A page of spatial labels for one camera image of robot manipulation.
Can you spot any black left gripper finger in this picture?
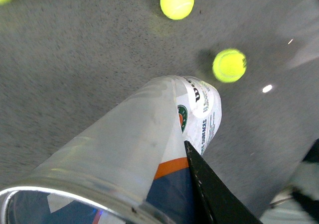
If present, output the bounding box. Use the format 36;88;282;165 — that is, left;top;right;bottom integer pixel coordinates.
184;141;261;224

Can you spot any clear Wilson tennis ball can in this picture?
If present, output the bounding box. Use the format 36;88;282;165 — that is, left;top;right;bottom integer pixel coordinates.
0;76;222;224

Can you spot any plain yellow tennis ball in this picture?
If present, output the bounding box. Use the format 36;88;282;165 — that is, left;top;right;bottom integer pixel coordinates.
212;49;247;83

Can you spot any Wilson 3 tennis ball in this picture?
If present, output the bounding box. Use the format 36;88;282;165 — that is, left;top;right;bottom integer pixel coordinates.
160;0;194;20

